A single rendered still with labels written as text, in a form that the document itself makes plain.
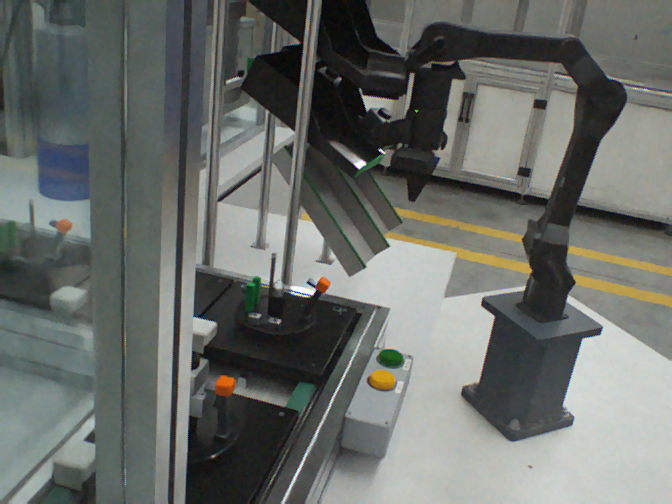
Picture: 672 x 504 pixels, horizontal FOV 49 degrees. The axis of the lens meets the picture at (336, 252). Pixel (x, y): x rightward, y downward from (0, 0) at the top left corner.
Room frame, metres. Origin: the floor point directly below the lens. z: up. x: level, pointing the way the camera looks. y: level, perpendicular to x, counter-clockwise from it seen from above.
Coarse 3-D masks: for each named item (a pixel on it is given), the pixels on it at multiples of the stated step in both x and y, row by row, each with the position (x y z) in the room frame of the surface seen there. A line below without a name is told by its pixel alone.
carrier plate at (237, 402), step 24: (240, 408) 0.85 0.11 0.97; (264, 408) 0.86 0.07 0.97; (288, 408) 0.86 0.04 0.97; (240, 432) 0.80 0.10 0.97; (264, 432) 0.80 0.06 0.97; (288, 432) 0.82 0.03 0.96; (240, 456) 0.75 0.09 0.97; (264, 456) 0.75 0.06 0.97; (192, 480) 0.69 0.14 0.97; (216, 480) 0.70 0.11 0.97; (240, 480) 0.70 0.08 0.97; (264, 480) 0.72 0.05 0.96
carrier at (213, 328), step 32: (256, 288) 1.12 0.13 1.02; (224, 320) 1.09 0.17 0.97; (256, 320) 1.05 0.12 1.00; (288, 320) 1.08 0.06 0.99; (320, 320) 1.13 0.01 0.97; (352, 320) 1.16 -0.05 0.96; (224, 352) 0.99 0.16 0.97; (256, 352) 1.00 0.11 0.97; (288, 352) 1.01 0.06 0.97; (320, 352) 1.02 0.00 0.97; (320, 384) 0.96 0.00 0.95
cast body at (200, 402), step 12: (192, 360) 0.77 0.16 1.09; (204, 360) 0.78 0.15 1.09; (192, 372) 0.75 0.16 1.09; (204, 372) 0.77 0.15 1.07; (192, 384) 0.75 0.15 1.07; (204, 384) 0.77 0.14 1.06; (192, 396) 0.75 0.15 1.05; (204, 396) 0.75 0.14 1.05; (192, 408) 0.75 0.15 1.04; (204, 408) 0.75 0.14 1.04
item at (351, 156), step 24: (264, 72) 1.36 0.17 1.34; (288, 72) 1.49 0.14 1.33; (264, 96) 1.36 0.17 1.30; (288, 96) 1.34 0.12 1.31; (312, 96) 1.46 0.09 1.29; (336, 96) 1.44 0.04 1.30; (288, 120) 1.34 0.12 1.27; (312, 120) 1.32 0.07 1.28; (336, 120) 1.44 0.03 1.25; (312, 144) 1.32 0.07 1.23; (336, 144) 1.37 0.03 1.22; (360, 144) 1.42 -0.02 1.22; (360, 168) 1.29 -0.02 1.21
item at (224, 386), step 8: (224, 376) 0.77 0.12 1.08; (208, 384) 0.77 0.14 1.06; (216, 384) 0.75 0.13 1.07; (224, 384) 0.75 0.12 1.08; (232, 384) 0.76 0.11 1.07; (208, 392) 0.76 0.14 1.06; (216, 392) 0.75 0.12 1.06; (224, 392) 0.75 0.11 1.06; (224, 400) 0.75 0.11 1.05; (224, 408) 0.75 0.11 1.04; (224, 416) 0.75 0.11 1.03; (224, 424) 0.75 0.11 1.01; (224, 432) 0.75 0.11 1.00
